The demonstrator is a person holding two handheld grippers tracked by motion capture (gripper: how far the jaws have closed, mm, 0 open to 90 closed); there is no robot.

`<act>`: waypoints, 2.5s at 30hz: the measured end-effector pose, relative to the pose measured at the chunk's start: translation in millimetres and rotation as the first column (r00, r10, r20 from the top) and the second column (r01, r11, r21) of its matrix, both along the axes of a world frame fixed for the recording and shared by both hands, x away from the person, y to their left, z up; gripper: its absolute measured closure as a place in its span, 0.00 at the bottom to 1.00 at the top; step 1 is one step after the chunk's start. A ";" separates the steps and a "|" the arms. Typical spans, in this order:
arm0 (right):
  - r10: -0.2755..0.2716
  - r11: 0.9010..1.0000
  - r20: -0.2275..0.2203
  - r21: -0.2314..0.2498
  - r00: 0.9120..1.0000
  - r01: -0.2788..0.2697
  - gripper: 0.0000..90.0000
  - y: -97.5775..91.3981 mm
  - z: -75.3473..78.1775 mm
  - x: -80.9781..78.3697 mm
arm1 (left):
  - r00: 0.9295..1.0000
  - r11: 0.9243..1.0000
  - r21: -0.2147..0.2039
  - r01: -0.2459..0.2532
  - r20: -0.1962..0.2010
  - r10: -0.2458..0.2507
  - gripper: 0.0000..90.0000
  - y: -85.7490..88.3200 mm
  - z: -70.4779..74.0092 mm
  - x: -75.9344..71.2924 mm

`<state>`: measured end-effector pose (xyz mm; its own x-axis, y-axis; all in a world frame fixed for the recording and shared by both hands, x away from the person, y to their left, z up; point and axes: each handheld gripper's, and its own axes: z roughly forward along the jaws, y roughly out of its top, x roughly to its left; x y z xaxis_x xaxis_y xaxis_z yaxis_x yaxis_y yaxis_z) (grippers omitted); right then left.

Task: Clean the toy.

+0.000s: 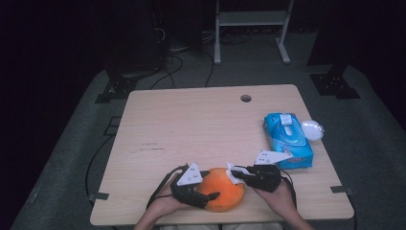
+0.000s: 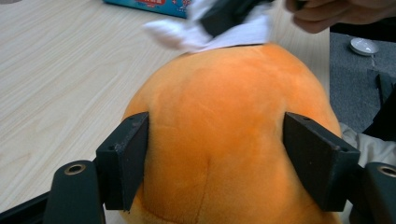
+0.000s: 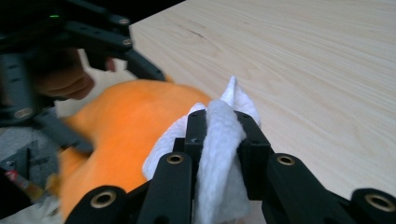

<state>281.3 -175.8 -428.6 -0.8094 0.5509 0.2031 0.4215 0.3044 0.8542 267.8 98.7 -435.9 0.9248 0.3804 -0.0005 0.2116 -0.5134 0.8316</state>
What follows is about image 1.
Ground right hand-held gripper cable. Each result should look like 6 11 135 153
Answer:
281 169 299 210

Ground black stand with flat base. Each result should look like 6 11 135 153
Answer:
94 61 162 104
306 0 362 100

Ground left hand-held gripper cable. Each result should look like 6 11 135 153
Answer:
146 164 190 210

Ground white wet wipe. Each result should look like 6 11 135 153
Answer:
225 162 253 186

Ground blue wet wipes pack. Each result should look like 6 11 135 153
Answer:
263 112 314 171

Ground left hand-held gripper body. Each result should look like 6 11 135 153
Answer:
170 162 212 210

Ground long black floor cable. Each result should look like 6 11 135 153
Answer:
84 135 115 205

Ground hand-held gripper cable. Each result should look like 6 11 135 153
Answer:
146 164 190 210
281 169 299 210

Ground orange plush toy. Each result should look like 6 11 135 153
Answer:
195 167 246 214

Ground person's left hand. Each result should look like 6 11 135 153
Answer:
148 182 192 222

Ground white round lid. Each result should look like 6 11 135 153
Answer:
301 119 326 142

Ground person's right hand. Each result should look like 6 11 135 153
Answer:
254 181 299 219

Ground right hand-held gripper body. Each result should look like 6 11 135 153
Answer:
247 149 293 194

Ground grey tape strip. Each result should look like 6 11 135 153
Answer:
329 185 354 196
87 192 110 203

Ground black floor tape frame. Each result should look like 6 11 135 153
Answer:
103 116 123 137

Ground thin black floor cable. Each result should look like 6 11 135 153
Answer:
204 47 215 88

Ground looped black floor cable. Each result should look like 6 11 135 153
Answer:
149 54 185 91

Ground person's beige trousers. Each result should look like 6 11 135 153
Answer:
159 222 285 230

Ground tangle of floor cables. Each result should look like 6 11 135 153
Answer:
202 30 253 46

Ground white metal stand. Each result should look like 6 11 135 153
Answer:
214 0 295 65

